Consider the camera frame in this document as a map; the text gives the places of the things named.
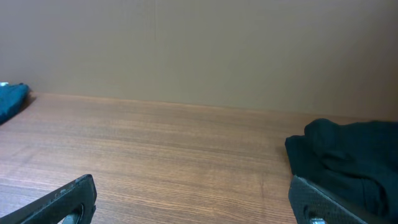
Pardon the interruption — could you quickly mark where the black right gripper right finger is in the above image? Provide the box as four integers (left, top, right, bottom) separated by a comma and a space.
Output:
288, 175, 386, 224

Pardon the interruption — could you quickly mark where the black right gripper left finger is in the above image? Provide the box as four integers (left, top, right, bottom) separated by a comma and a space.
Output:
1, 174, 97, 224

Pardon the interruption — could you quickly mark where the black folded garment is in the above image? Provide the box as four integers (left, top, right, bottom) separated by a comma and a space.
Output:
285, 119, 397, 223

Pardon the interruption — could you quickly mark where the teal blue garment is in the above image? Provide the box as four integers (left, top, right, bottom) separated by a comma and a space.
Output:
1, 83, 30, 124

